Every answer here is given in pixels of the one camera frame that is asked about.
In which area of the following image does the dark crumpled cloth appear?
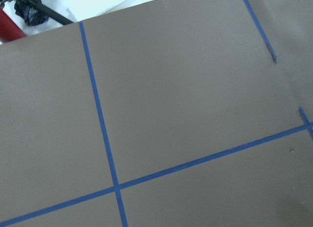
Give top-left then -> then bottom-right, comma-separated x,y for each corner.
14,0 -> 49,26

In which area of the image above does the red thermos bottle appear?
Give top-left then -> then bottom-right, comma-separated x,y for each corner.
0,9 -> 26,43

